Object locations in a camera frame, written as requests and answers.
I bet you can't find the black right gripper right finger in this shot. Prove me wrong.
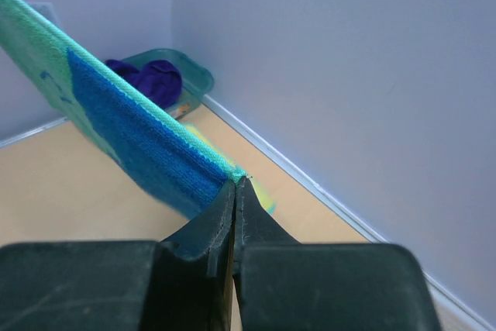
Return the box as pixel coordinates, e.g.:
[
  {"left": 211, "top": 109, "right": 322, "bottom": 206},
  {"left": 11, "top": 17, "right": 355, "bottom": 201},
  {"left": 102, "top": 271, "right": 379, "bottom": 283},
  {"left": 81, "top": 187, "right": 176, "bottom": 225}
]
[{"left": 233, "top": 178, "right": 441, "bottom": 330}]

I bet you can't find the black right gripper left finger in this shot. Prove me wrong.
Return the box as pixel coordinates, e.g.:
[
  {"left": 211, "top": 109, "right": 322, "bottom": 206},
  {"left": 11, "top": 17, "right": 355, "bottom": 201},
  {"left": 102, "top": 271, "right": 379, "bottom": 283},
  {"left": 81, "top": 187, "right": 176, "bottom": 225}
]
[{"left": 1, "top": 182, "right": 235, "bottom": 330}]

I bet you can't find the blue towel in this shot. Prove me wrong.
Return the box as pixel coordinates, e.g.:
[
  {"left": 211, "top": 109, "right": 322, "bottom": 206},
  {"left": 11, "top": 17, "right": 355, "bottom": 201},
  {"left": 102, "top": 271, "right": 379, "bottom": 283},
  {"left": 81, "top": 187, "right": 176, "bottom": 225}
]
[{"left": 0, "top": 0, "right": 278, "bottom": 220}]

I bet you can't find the teal plastic bin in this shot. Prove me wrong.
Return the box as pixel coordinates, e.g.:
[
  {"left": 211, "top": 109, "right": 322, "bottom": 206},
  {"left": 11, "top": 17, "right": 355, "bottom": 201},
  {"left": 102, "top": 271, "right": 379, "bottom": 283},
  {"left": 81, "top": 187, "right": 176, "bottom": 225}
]
[{"left": 123, "top": 48, "right": 215, "bottom": 120}]

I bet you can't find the purple towel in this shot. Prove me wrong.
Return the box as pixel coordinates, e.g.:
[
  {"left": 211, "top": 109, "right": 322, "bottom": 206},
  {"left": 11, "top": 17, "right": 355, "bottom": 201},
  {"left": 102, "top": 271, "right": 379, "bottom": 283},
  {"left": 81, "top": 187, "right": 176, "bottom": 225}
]
[{"left": 105, "top": 60, "right": 183, "bottom": 109}]

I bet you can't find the aluminium rail frame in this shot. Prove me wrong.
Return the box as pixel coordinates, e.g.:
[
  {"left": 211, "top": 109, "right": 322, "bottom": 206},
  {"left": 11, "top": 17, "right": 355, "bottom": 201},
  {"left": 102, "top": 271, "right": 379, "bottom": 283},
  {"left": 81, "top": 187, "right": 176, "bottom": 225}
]
[{"left": 1, "top": 100, "right": 495, "bottom": 330}]

